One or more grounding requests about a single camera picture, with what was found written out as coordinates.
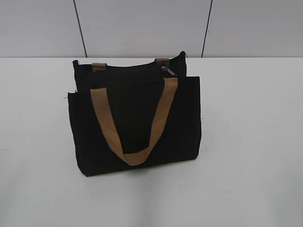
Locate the black canvas tote bag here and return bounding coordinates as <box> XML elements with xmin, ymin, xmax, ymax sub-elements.
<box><xmin>68</xmin><ymin>52</ymin><xmax>202</xmax><ymax>177</ymax></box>

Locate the metal zipper pull with ring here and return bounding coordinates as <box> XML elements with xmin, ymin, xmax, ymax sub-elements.
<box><xmin>161</xmin><ymin>66</ymin><xmax>177</xmax><ymax>77</ymax></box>

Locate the tan rear bag handle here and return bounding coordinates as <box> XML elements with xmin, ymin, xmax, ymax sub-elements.
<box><xmin>91</xmin><ymin>58</ymin><xmax>170</xmax><ymax>72</ymax></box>

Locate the tan bag handle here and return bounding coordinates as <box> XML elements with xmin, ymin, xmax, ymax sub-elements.
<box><xmin>91</xmin><ymin>58</ymin><xmax>170</xmax><ymax>72</ymax></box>
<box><xmin>90</xmin><ymin>78</ymin><xmax>178</xmax><ymax>166</ymax></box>

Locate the tan front bag handle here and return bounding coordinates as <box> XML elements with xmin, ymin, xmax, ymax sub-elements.
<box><xmin>90</xmin><ymin>78</ymin><xmax>178</xmax><ymax>166</ymax></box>

